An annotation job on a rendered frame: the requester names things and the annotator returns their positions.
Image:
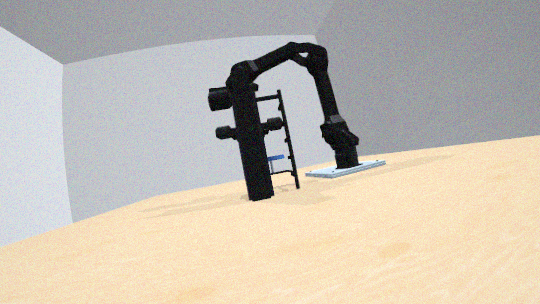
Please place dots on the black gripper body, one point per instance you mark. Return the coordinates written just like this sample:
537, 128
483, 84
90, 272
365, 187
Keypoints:
225, 132

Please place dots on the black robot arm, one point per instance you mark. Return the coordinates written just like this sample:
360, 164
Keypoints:
335, 129

